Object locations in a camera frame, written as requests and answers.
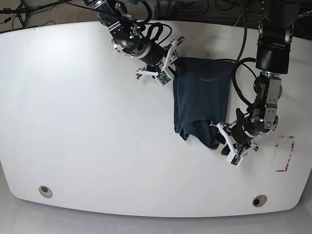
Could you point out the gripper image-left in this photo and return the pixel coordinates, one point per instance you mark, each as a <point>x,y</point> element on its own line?
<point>161,59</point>

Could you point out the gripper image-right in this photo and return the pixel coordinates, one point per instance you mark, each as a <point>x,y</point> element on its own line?
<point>234,139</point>

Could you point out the dark teal T-shirt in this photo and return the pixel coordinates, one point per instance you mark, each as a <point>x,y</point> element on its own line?
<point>201,94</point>

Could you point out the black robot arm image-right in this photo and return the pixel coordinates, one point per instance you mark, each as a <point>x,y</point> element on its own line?
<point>273,53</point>

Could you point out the red tape rectangle marking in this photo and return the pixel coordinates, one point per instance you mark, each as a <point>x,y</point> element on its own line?
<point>283,153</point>

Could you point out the black tripod stand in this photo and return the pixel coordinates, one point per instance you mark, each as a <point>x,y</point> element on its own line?
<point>24,12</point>

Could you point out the wrist camera board image-left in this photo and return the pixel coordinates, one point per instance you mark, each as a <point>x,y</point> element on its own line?
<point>163,78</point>

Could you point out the wrist camera board image-right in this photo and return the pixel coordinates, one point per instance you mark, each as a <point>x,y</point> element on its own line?
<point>234,159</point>

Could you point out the right table cable grommet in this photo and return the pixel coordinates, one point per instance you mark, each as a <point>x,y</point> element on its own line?
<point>259,201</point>

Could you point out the table cable grommet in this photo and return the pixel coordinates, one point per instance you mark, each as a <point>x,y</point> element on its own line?
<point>45,192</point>
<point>259,201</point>

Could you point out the left table cable grommet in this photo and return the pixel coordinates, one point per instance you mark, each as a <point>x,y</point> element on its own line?
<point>45,192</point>

